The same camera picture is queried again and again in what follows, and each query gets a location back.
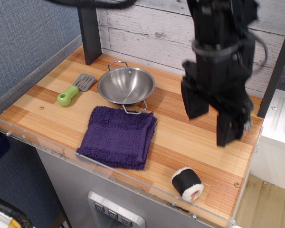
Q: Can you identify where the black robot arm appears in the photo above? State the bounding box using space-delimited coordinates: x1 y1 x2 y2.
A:
181 0 258 146

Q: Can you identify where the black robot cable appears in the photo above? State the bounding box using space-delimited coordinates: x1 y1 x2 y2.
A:
45 0 269 72

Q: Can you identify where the dark grey left post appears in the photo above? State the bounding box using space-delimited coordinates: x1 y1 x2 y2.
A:
77 7 102 65

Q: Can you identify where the white aluminium side unit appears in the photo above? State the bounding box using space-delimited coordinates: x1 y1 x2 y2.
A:
250 89 285 189

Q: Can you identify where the yellow object at corner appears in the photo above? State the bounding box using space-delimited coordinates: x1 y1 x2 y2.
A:
8 218 21 228

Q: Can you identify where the clear acrylic edge guard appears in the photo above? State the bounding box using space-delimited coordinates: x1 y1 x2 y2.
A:
0 47 263 228

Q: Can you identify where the stainless steel bowl with handles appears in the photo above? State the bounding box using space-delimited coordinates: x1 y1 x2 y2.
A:
97 60 156 115

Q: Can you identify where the green handled grey spatula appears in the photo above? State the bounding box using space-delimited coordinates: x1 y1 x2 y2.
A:
57 73 95 107

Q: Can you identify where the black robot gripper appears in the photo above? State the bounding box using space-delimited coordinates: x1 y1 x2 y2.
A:
181 45 254 147

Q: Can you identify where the black and white sushi roll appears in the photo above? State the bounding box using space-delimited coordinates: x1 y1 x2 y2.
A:
171 167 204 202

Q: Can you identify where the dark grey right post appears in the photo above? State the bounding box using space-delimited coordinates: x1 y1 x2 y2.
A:
257 39 285 118

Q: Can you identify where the purple folded towel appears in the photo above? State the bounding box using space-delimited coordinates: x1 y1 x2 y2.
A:
76 106 157 170

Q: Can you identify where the dark grey post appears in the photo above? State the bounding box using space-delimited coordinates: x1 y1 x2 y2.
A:
77 7 102 65
257 39 285 118

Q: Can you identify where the silver cabinet with buttons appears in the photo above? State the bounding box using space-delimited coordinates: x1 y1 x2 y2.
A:
38 149 230 228

